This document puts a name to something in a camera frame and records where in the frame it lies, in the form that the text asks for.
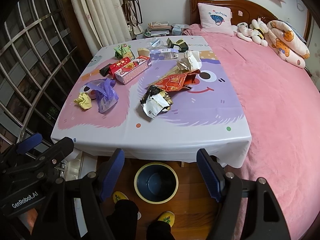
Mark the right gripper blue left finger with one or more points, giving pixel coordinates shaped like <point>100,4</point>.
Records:
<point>110,173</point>

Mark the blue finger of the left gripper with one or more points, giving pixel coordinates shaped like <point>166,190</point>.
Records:
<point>29,143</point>

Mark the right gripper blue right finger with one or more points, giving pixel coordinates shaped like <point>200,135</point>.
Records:
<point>212,173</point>

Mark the purple plastic bag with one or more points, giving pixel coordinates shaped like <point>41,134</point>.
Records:
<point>105,94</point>

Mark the yellow paper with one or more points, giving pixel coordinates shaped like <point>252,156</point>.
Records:
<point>83,101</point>

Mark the silver foil bag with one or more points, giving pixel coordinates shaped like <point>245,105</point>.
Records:
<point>155,101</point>

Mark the black packet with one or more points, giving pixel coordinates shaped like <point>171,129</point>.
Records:
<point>105,70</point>

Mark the red snack box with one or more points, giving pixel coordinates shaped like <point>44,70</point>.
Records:
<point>112,68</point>

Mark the red foil wrapper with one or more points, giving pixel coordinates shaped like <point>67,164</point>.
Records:
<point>177,82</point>

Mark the pink snack box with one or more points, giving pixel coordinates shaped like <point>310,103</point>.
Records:
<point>132,69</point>

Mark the green paper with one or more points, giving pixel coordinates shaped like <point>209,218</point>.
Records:
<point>117,50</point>

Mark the green snack bag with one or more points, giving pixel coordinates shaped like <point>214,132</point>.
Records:
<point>128,51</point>

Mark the white paper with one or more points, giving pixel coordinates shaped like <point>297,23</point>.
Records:
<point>190,61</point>

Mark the blue trash bin yellow rim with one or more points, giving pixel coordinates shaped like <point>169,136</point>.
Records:
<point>156,183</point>

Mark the right yellow slipper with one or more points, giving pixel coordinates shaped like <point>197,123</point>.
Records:
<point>167,217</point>

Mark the metal window grille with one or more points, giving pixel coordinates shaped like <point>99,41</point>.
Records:
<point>40,64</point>

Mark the pink bed blanket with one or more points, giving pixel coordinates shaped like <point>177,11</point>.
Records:
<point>281,105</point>

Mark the small brown box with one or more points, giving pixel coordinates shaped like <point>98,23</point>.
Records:
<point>143,52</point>

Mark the clear plastic wrapper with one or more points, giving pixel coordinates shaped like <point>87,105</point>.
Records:
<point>154,43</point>

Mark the dark green tea box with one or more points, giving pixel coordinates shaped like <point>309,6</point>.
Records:
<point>179,45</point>

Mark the stack of books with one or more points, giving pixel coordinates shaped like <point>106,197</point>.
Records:
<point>156,29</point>

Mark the white plush rabbit toy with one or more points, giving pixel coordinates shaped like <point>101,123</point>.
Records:
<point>243,32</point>

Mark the light blue tissue box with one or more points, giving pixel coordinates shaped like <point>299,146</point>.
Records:
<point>178,29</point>

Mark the rolled bear print quilt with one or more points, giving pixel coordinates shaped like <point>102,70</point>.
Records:
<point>286,43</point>

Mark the bee plush toy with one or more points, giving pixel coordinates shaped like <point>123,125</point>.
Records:
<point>259,29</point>

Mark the cream curtain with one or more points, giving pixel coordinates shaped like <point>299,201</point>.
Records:
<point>102,22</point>

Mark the pink cartoon pillow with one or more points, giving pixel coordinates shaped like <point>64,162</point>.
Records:
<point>215,19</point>

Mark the wooden headboard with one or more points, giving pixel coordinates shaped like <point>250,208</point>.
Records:
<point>247,10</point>

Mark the hanging grey handbag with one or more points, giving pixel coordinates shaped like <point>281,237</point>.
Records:
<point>133,12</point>

